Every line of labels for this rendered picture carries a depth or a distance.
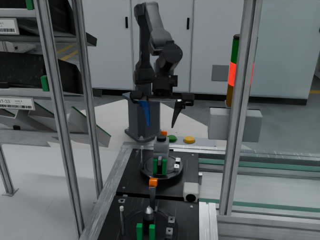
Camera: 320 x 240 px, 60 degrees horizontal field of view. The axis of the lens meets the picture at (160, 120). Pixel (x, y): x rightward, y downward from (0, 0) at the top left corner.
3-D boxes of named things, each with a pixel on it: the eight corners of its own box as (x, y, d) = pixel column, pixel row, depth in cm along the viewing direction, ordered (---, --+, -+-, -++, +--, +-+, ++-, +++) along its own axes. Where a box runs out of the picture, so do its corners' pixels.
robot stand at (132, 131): (148, 124, 144) (147, 87, 135) (165, 135, 134) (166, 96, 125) (124, 132, 136) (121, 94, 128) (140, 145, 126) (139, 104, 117)
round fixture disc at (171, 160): (143, 156, 98) (143, 151, 97) (184, 159, 96) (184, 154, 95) (135, 182, 85) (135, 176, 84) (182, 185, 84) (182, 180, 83)
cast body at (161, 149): (155, 150, 91) (155, 131, 88) (169, 151, 91) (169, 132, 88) (152, 165, 84) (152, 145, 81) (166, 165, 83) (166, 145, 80)
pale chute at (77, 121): (75, 142, 103) (79, 130, 104) (108, 147, 100) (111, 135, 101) (26, 115, 77) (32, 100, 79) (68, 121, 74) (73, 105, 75)
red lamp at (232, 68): (226, 79, 66) (229, 59, 63) (248, 80, 65) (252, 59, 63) (229, 86, 61) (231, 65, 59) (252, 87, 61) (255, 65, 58)
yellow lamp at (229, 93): (225, 99, 68) (226, 80, 66) (245, 100, 67) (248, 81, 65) (226, 107, 63) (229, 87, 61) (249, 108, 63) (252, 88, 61)
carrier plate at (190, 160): (133, 152, 104) (132, 147, 103) (198, 157, 101) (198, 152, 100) (115, 196, 82) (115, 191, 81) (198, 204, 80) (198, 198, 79)
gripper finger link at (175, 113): (173, 107, 85) (172, 101, 79) (185, 107, 84) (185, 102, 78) (171, 129, 83) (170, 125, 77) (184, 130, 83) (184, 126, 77)
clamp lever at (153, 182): (148, 205, 72) (150, 177, 72) (156, 206, 72) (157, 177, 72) (146, 211, 69) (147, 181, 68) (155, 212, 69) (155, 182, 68)
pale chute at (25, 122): (37, 139, 105) (41, 128, 106) (67, 145, 101) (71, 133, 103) (-24, 113, 79) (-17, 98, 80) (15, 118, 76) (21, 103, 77)
